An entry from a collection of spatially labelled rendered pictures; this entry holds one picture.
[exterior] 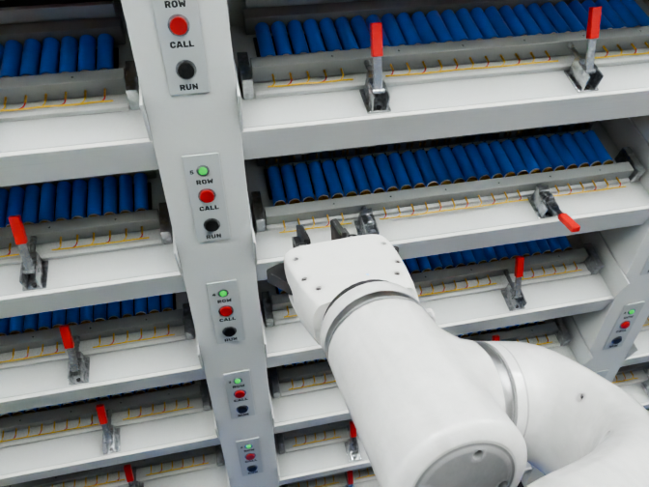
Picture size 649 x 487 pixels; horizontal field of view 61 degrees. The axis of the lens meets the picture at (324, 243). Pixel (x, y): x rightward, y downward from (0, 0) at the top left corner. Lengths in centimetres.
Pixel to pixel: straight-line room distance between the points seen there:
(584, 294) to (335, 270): 66
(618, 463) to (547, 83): 56
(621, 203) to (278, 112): 54
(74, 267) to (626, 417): 64
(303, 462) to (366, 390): 86
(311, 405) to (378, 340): 69
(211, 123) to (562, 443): 44
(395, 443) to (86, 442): 82
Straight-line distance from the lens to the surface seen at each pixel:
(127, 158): 64
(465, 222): 81
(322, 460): 121
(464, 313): 95
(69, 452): 108
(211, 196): 65
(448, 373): 34
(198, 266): 72
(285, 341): 88
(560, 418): 37
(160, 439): 105
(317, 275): 46
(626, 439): 30
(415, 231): 78
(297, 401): 104
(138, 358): 90
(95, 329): 91
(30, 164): 66
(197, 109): 60
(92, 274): 76
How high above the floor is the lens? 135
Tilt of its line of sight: 40 degrees down
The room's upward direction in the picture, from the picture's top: straight up
